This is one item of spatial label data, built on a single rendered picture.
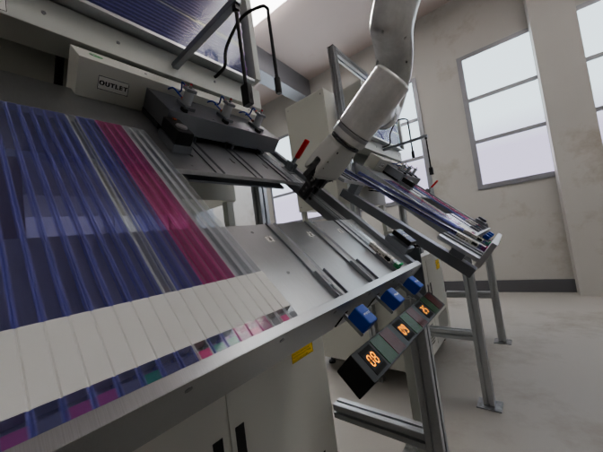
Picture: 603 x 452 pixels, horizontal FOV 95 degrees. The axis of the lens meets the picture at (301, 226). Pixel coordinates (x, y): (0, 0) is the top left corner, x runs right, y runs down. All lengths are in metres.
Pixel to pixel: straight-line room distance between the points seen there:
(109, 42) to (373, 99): 0.63
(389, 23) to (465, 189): 3.01
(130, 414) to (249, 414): 0.53
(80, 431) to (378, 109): 0.61
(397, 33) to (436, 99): 3.17
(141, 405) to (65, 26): 0.79
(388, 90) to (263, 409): 0.74
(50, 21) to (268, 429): 0.99
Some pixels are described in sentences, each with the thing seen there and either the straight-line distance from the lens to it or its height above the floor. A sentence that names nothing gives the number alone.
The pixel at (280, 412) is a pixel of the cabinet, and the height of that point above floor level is 0.41.
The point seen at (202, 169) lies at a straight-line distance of 0.61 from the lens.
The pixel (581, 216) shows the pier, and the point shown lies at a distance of 3.40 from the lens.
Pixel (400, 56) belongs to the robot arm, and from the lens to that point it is 0.72.
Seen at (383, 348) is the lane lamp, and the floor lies 0.66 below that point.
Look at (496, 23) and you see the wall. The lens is 4.02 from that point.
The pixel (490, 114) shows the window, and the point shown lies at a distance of 3.66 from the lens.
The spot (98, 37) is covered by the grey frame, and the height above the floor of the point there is 1.34.
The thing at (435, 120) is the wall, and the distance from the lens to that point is 3.75.
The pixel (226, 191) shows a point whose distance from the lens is 1.08.
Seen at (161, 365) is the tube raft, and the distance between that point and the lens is 0.26.
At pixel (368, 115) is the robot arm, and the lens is 0.63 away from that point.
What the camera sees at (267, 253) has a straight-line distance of 0.42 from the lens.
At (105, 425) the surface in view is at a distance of 0.23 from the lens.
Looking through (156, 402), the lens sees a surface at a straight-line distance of 0.24.
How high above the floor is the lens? 0.82
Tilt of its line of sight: 3 degrees up
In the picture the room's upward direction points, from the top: 8 degrees counter-clockwise
